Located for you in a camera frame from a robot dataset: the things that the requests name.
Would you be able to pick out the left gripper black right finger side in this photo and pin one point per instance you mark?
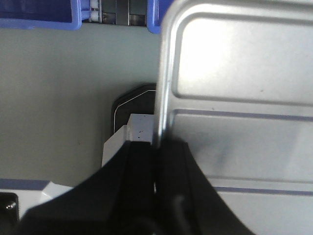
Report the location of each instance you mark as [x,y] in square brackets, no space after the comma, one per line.
[187,202]

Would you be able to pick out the left gripper black left finger side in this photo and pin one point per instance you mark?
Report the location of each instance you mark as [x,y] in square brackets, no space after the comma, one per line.
[116,200]

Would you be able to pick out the silver ribbed metal tray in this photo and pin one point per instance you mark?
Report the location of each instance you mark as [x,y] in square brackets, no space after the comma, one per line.
[236,83]

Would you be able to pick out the blue bin centre back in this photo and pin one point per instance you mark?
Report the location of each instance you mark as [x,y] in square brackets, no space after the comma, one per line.
[156,9]

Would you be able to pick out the large blue bin left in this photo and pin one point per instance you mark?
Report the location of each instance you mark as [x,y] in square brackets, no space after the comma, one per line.
[30,14]

